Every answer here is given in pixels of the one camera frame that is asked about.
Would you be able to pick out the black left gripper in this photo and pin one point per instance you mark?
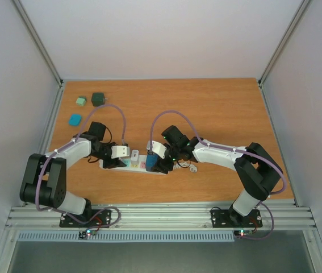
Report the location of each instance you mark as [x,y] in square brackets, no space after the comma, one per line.
[113,164]

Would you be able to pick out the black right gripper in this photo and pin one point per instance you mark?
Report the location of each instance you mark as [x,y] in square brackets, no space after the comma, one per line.
[163,166]

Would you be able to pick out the dark blue cube adapter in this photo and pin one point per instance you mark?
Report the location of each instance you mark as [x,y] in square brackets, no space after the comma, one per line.
[151,161]

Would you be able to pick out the white multi-socket power strip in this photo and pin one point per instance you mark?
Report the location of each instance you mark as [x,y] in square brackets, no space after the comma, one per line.
[135,168]

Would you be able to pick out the white USB charger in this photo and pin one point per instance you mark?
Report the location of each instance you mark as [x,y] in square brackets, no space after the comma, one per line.
[135,158]

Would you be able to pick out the light blue plug adapter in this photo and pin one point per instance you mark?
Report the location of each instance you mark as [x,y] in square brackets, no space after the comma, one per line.
[75,120]

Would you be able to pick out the dark green cube adapter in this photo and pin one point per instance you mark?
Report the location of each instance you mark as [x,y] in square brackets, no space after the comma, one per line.
[98,99]

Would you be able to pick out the light green plug adapter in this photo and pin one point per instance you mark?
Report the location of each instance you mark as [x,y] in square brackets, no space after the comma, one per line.
[81,101]

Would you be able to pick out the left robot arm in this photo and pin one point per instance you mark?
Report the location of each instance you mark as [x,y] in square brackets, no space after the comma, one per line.
[44,180]

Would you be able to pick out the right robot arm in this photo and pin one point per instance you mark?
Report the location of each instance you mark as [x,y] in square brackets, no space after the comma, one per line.
[257,171]

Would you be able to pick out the left controller board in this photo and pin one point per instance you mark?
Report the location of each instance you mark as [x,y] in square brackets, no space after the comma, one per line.
[87,233]

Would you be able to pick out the controller board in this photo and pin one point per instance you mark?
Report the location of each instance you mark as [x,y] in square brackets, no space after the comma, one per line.
[243,233]
[87,233]

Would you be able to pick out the right controller board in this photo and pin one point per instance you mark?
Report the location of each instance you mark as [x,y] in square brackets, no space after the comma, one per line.
[243,233]

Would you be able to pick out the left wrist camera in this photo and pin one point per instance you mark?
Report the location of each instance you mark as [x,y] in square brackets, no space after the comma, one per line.
[118,151]

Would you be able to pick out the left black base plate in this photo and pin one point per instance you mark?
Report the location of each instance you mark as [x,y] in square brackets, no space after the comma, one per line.
[86,219]

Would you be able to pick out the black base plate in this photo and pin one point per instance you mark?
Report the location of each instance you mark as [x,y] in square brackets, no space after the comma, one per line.
[226,218]
[86,219]

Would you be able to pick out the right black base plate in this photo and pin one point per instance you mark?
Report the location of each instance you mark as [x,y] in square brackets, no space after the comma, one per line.
[226,218]

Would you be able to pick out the grey slotted cable duct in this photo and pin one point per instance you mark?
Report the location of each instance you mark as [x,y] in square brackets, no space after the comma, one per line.
[107,236]

